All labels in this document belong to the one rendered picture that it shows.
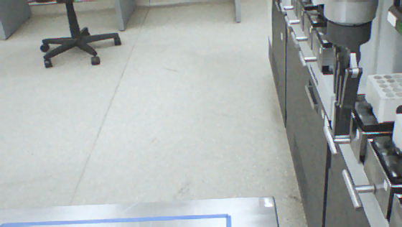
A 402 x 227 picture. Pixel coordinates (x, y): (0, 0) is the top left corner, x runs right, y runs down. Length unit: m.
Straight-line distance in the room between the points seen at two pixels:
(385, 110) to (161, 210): 0.45
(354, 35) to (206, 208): 0.38
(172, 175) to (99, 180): 0.33
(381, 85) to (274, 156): 1.32
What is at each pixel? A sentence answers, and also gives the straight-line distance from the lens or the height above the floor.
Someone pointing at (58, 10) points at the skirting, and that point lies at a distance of 4.75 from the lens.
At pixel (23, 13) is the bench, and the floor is 0.09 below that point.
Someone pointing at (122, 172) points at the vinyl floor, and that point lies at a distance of 2.22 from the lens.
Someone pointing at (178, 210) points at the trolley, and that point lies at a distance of 0.71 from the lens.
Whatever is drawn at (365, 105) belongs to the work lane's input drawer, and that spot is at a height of 0.82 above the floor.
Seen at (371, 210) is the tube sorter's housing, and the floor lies 0.70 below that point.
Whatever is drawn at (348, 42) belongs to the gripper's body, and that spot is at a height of 0.97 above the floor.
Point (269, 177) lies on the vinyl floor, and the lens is 2.10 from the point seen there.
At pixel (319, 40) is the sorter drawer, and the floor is 0.80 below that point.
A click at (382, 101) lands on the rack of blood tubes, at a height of 0.86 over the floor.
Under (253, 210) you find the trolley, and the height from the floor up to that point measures 0.82.
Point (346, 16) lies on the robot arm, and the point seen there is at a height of 1.02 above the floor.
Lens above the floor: 1.29
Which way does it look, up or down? 30 degrees down
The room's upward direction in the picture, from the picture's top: 6 degrees counter-clockwise
